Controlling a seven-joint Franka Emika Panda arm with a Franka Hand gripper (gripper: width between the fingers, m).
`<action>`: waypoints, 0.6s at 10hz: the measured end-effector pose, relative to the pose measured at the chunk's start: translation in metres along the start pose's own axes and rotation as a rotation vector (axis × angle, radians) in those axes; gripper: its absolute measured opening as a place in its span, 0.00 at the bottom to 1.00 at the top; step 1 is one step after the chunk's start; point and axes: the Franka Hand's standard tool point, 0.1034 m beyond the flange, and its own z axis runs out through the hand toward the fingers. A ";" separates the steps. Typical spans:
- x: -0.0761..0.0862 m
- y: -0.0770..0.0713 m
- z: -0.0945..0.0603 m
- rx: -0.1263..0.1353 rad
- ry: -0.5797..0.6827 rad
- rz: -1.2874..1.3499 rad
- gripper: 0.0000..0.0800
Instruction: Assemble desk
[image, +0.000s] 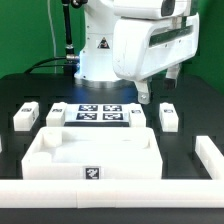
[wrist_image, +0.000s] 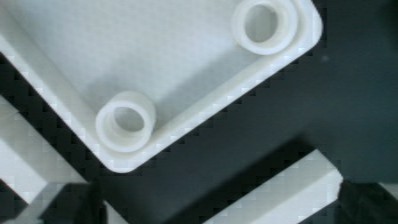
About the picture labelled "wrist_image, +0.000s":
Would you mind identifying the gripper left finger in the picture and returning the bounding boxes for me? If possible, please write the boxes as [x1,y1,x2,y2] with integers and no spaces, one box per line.
[27,183,107,224]

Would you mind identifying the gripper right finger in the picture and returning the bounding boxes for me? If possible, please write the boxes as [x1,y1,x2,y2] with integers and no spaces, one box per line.
[335,181,398,224]

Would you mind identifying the white desk leg tagged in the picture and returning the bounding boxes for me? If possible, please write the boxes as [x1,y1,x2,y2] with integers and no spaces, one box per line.
[203,150,344,224]

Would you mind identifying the white desk tabletop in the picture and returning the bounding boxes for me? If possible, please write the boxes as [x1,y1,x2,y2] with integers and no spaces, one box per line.
[0,0,324,173]

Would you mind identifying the white L-shaped wall fence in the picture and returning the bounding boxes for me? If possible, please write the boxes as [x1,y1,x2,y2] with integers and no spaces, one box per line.
[0,96,129,224]

